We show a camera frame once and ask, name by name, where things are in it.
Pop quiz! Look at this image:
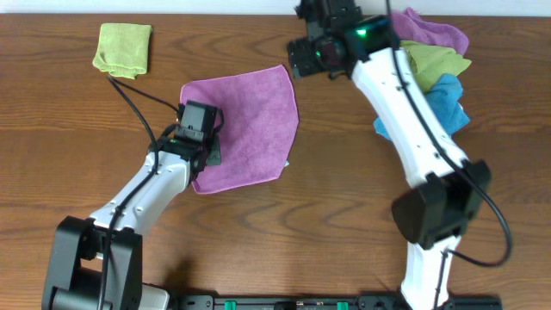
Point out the purple cloth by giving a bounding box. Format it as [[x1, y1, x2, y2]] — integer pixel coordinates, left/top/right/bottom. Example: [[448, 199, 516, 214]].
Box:
[[180, 65, 299, 195], [392, 8, 469, 55]]

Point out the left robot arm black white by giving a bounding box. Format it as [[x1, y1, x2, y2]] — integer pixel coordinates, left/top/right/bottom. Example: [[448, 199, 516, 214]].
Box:
[[41, 126, 221, 310]]

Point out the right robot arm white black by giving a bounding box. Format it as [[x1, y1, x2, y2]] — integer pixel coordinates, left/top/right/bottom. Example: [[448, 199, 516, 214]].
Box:
[[288, 15, 490, 309]]

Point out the crumpled purple cloth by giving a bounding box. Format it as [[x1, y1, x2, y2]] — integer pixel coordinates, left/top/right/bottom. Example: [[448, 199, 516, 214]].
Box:
[[392, 8, 469, 55]]

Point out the crumpled olive green cloth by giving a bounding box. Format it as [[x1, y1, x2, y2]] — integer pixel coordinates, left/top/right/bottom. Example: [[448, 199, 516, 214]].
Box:
[[400, 40, 472, 93]]

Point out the crumpled blue cloth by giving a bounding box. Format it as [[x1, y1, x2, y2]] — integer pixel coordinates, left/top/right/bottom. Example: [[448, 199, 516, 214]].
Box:
[[372, 73, 471, 141]]

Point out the folded green cloth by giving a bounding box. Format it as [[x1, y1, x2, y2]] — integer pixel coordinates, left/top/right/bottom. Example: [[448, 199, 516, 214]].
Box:
[[92, 23, 152, 79]]

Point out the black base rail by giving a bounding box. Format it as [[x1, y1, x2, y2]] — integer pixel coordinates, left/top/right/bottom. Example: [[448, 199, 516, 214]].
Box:
[[178, 294, 504, 310]]

